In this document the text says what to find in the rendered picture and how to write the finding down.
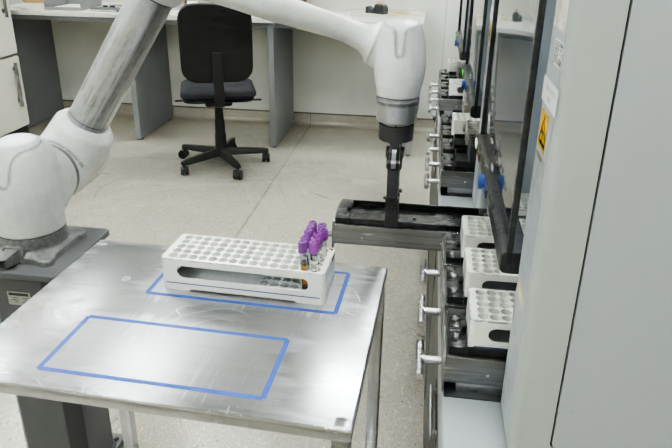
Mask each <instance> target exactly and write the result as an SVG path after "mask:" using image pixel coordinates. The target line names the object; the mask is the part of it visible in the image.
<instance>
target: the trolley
mask: <svg viewBox="0 0 672 448"><path fill-rule="evenodd" d="M169 247H170V246H161V245H151V244H141V243H131V242H121V241H110V240H99V241H98V242H97V243H96V244H95V245H93V246H92V247H91V248H90V249H89V250H87V251H86V252H85V253H84V254H83V255H82V256H80V257H79V258H78V259H77V260H76V261H74V262H73V263H72V264H71V265H70V266H68V267H67V268H66V269H65V270H64V271H63V272H61V273H60V274H59V275H58V276H57V277H55V278H54V279H53V280H52V281H51V282H50V283H48V284H47V285H46V286H45V287H44V288H42V289H41V290H40V291H39V292H38V293H36V294H35V295H34V296H33V297H32V298H31V299H29V300H28V301H27V302H26V303H25V304H23V305H22V306H21V307H20V308H19V309H17V310H16V311H15V312H14V313H13V314H12V315H10V316H9V317H8V318H7V319H6V320H4V321H3V322H2V323H1V324H0V393H6V394H13V395H20V396H27V397H34V398H41V399H48V400H55V401H62V402H69V403H76V404H83V405H90V406H97V407H104V408H111V409H118V410H119V415H120V422H121V429H122V436H123V442H124V448H139V446H138V438H137V431H136V423H135V416H134V412H138V413H145V414H152V415H159V416H166V417H173V418H180V419H187V420H194V421H201V422H208V423H215V424H222V425H229V426H236V427H243V428H250V429H257V430H264V431H271V432H277V433H284V434H291V435H298V436H305V437H312V438H319V439H326V440H331V448H351V446H352V435H353V431H354V426H355V422H356V417H357V412H358V408H359V403H360V399H361V394H362V389H363V385H364V380H365V376H366V371H367V366H368V383H367V408H366V433H365V448H377V442H378V422H379V402H380V382H381V362H382V342H383V321H384V301H385V283H386V279H387V268H384V267H374V266H364V265H354V264H343V263H335V280H334V283H333V285H332V288H331V291H330V293H329V296H328V299H327V301H326V304H325V305H322V306H320V305H311V304H302V303H296V302H295V301H287V300H278V299H269V298H261V297H252V296H243V295H234V294H225V293H216V292H207V291H198V290H190V291H186V290H177V289H168V288H165V286H164V276H163V266H162V255H163V254H164V253H165V252H166V251H167V250H168V248H169Z"/></svg>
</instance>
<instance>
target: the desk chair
mask: <svg viewBox="0 0 672 448"><path fill-rule="evenodd" d="M177 25H178V38H179V50H180V62H181V70H182V74H183V76H184V77H185V78H186V79H187V80H184V81H182V82H181V89H180V97H181V98H182V99H183V100H175V102H182V101H183V102H184V103H187V104H205V105H206V106H207V107H215V146H212V145H199V144H182V149H181V150H180V151H179V153H178V156H179V157H180V158H181V159H185V158H186V157H188V156H189V151H188V150H191V151H197V152H203V153H201V154H198V155H195V156H193V157H190V158H187V159H185V160H183V161H181V165H182V166H181V175H184V173H186V175H189V166H187V165H191V164H194V163H198V162H201V161H205V160H208V159H212V158H215V157H221V158H222V159H223V160H225V161H226V162H227V163H228V164H230V165H231V166H232V167H234V168H236V169H237V170H234V171H233V179H237V178H238V179H239V180H242V177H243V171H242V170H239V169H240V168H241V165H240V163H239V162H238V161H237V160H236V159H235V158H234V157H233V156H232V155H238V154H259V153H262V162H265V160H267V162H270V153H269V152H268V148H265V147H237V145H236V143H235V142H236V140H235V137H231V138H229V139H228V140H227V141H226V132H225V121H224V114H223V107H225V106H231V105H232V103H237V102H250V101H253V100H254V101H261V100H262V99H261V98H257V99H254V97H255V96H256V90H255V87H254V85H253V82H252V80H250V79H249V77H250V75H251V74H252V70H253V44H252V17H251V15H249V14H246V13H243V12H240V11H237V10H234V9H231V8H227V7H224V6H221V5H217V4H213V3H190V4H186V5H184V6H183V7H181V9H180V10H179V12H178V15H177Z"/></svg>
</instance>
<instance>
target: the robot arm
mask: <svg viewBox="0 0 672 448"><path fill-rule="evenodd" d="M184 1H185V0H124V2H123V4H122V6H121V8H120V10H119V12H118V14H117V16H116V18H115V20H114V22H113V24H112V26H111V28H110V30H109V32H108V34H107V36H106V38H105V40H104V42H103V44H102V46H101V48H100V50H99V52H98V54H97V56H96V58H95V60H94V62H93V64H92V66H91V68H90V70H89V72H88V74H87V76H86V78H85V80H84V82H83V84H82V86H81V88H80V90H79V92H78V94H77V96H76V98H75V100H74V102H73V104H72V106H71V107H70V108H66V109H63V110H60V111H58V112H57V113H56V114H55V116H54V117H53V119H52V120H51V122H50V123H49V125H48V126H47V127H46V129H45V130H44V131H43V133H42V134H41V135H40V136H38V135H34V134H31V133H15V134H10V135H7V136H4V137H2V138H0V269H2V270H5V269H7V268H10V267H12V266H14V265H16V264H28V265H37V266H39V267H50V266H52V265H54V264H55V262H56V260H57V259H58V258H59V257H60V256H61V255H62V254H64V253H65V252H66V251H67V250H68V249H69V248H71V247H72V246H73V245H74V244H75V243H76V242H78V241H79V240H81V239H83V238H85V237H86V236H87V232H86V230H85V229H82V228H68V227H67V223H66V218H65V207H67V205H68V203H69V201H70V199H71V197H72V196H73V195H74V194H76V193H78V192H79V191H81V190H82V189H84V188H85V187H86V186H88V185H89V184H90V183H91V182H92V181H94V180H95V179H96V178H97V177H98V176H99V175H100V174H101V173H102V171H103V170H104V168H105V167H106V165H107V162H108V159H109V151H110V148H111V145H112V142H113V134H112V131H111V128H110V126H109V125H110V123H111V121H112V119H113V118H114V116H115V114H116V112H117V110H118V108H119V106H120V105H121V103H122V101H123V99H124V97H125V95H126V93H127V91H128V90H129V88H130V86H131V84H132V82H133V80H134V78H135V77H136V75H137V73H138V71H139V69H140V67H141V65H142V64H143V62H144V60H145V58H146V56H147V54H148V52H149V50H150V49H151V47H152V45H153V43H154V41H155V39H156V37H157V36H158V34H159V32H160V30H161V28H162V26H163V24H164V23H165V21H166V19H167V17H168V15H169V13H170V11H171V9H172V8H175V7H177V6H179V5H181V4H182V3H183V2H184ZM202 1H206V2H210V3H213V4H217V5H221V6H224V7H227V8H231V9H234V10H237V11H240V12H243V13H246V14H249V15H252V16H255V17H258V18H261V19H265V20H268V21H272V22H275V23H279V24H283V25H286V26H290V27H294V28H297V29H301V30H305V31H308V32H312V33H316V34H320V35H323V36H327V37H330V38H333V39H336V40H338V41H341V42H343V43H345V44H347V45H349V46H351V47H353V48H355V49H356V50H357V51H358V52H359V53H360V54H361V55H362V58H363V61H364V63H365V64H367V65H369V66H370V67H372V68H373V69H374V78H375V84H376V89H377V97H376V100H377V105H376V119H377V120H378V121H379V133H378V134H379V135H378V137H379V139H380V140H381V141H383V142H387V143H389V144H390V146H387V147H386V151H385V153H386V154H385V156H386V169H387V191H386V196H383V199H385V217H384V226H385V227H397V226H398V217H399V199H400V193H402V189H399V186H400V183H399V182H400V170H401V169H402V163H403V157H404V151H405V147H403V146H402V143H408V142H411V141H412V140H413V136H414V123H415V122H416V121H417V113H418V112H417V111H418V110H419V101H420V98H419V96H420V90H421V87H422V85H423V81H424V76H425V70H426V42H425V37H424V33H423V29H422V26H421V24H420V23H419V22H418V21H416V20H413V19H407V18H394V19H389V20H387V21H381V22H379V23H376V24H366V23H363V22H360V21H357V20H354V19H351V18H348V17H345V16H342V15H340V14H337V13H334V12H331V11H328V10H325V9H323V8H320V7H317V6H314V5H311V4H309V3H306V2H303V1H300V0H202ZM398 192H400V193H398Z"/></svg>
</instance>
